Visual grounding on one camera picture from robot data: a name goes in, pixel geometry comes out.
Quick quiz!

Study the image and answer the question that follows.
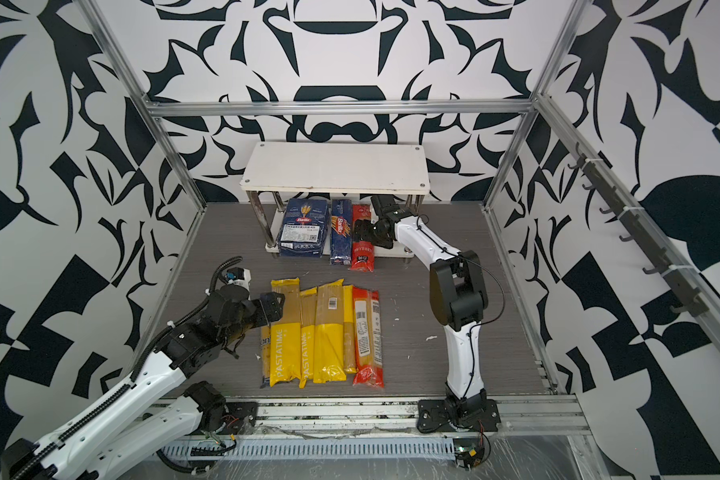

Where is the blue Barilla spaghetti box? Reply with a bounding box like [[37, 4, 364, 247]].
[[330, 198, 352, 267]]

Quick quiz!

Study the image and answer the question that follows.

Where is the yellow spaghetti bag narrow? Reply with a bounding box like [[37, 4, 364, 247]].
[[342, 285, 357, 374]]

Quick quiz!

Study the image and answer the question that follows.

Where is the dark blue Barilla pasta bag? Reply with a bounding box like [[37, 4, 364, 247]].
[[277, 198, 329, 258]]

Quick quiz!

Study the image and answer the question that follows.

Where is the yellow Pastatime bag barcode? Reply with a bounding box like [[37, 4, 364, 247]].
[[313, 279, 346, 384]]

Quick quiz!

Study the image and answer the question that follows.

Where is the red spaghetti bag labelled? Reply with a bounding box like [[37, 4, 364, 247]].
[[353, 287, 384, 388]]

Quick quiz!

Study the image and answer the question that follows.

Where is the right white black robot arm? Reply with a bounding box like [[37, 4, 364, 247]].
[[353, 195, 489, 425]]

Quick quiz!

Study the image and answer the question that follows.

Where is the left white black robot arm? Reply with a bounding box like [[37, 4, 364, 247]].
[[1, 284, 285, 479]]

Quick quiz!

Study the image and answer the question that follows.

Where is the white two-tier metal shelf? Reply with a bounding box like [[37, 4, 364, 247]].
[[240, 141, 430, 255]]

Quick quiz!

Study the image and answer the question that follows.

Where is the dark spaghetti pack far left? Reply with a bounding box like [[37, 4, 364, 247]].
[[260, 326, 271, 388]]

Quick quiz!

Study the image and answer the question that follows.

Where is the yellow Pastatime bag left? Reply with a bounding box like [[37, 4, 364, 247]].
[[269, 278, 301, 386]]

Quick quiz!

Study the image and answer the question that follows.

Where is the yellow pastatime bag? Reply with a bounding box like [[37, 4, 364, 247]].
[[269, 278, 301, 386], [299, 288, 317, 389]]

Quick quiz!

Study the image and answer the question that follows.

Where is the yellow Pastatime bag middle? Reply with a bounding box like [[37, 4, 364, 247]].
[[299, 288, 317, 389]]

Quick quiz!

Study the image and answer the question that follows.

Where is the small circuit board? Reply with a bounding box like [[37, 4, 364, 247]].
[[454, 436, 492, 470]]

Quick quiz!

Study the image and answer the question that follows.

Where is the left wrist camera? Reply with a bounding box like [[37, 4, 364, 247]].
[[225, 267, 252, 289]]

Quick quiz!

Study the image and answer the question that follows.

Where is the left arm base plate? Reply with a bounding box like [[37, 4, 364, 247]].
[[214, 401, 259, 436]]

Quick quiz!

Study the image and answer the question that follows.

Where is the white slotted cable duct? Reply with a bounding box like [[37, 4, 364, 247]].
[[163, 437, 456, 462]]

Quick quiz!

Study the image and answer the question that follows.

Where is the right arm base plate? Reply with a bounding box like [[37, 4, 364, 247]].
[[416, 395, 501, 434]]

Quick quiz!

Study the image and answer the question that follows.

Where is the dark wall hook rack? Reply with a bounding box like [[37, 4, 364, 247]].
[[569, 144, 710, 317]]

